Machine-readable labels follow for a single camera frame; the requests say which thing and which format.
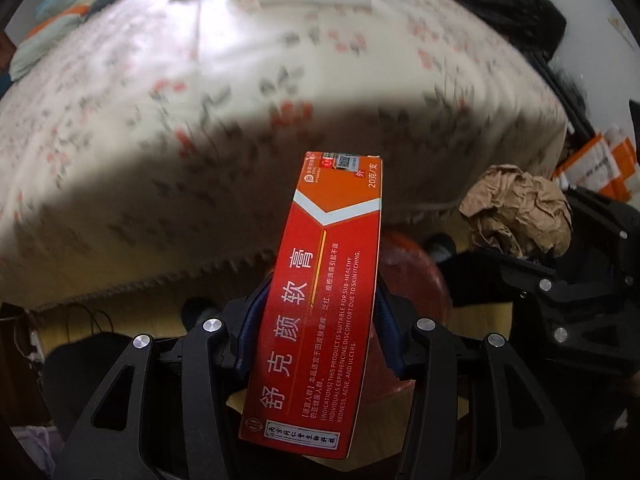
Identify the black clothing pile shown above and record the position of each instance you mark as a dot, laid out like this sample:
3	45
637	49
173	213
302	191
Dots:
505	10

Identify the brown paper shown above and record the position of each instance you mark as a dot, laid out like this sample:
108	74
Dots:
520	210

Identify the white power strip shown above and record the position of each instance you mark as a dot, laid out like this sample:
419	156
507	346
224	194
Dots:
36	350

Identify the red trash bin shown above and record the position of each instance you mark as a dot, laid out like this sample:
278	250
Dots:
415	280

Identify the person's right foot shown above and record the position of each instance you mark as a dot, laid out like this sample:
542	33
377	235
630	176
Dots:
440	247

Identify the orange and white package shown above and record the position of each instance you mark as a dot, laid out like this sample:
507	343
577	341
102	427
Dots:
605	160

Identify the person's left foot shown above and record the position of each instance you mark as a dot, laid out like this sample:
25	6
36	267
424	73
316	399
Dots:
200	315

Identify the floral tablecloth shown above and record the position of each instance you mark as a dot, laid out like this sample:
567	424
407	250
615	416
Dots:
150	135

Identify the person's right leg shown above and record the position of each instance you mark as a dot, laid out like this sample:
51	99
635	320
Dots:
475	280

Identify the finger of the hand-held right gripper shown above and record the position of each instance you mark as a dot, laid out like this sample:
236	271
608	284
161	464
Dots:
520	266
602	215

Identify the red ointment box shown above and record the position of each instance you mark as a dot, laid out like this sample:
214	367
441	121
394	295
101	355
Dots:
310	310

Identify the stack of folded cloths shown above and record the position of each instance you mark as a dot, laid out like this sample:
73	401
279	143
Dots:
60	15

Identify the person's foot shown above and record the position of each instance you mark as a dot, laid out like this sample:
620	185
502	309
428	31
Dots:
200	315
440	247

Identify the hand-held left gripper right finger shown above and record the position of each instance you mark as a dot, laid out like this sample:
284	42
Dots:
389	332

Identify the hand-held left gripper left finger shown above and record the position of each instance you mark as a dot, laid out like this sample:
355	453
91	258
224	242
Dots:
250	330

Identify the lilac cloth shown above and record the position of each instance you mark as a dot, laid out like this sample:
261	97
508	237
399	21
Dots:
32	452

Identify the person's leg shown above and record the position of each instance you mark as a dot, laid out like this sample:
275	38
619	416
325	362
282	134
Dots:
475	280
85	360

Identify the person's left leg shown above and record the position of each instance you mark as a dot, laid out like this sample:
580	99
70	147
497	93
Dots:
85	360

